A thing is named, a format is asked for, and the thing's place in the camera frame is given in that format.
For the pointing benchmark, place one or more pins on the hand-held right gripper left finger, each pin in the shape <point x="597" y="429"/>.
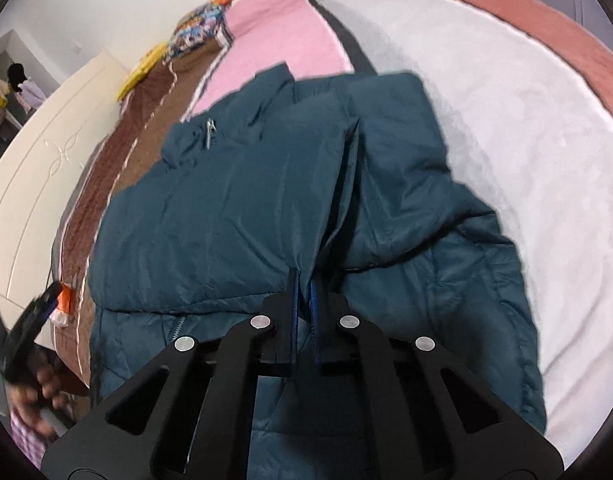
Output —
<point x="292" y="310"/>

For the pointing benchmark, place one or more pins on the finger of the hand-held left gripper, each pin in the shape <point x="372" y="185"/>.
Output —
<point x="49" y="294"/>

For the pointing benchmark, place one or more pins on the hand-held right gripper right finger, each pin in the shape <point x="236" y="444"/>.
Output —
<point x="315" y="310"/>

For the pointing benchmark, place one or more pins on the teal puffer jacket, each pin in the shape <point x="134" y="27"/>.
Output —
<point x="226" y="200"/>

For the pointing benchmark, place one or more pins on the person's left hand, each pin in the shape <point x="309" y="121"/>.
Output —
<point x="39" y="400"/>

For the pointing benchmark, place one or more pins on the orange and white packet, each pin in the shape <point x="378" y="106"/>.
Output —
<point x="65" y="305"/>

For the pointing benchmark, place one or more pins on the pink checkered clothing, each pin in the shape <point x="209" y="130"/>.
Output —
<point x="29" y="442"/>

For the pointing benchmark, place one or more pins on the brown quilted bedspread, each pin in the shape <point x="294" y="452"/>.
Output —
<point x="136" y="125"/>

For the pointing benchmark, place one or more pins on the yellow printed cloth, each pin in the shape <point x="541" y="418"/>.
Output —
<point x="141" y="72"/>

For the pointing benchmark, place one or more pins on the white fleece blanket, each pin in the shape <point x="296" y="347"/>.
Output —
<point x="511" y="135"/>

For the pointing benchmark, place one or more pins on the pink bed sheet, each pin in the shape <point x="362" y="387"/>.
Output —
<point x="286" y="25"/>

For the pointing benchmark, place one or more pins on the colourful printed pillow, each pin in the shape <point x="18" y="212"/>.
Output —
<point x="201" y="25"/>

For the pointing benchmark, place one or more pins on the dusty rose blanket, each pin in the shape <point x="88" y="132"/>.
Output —
<point x="561" y="15"/>

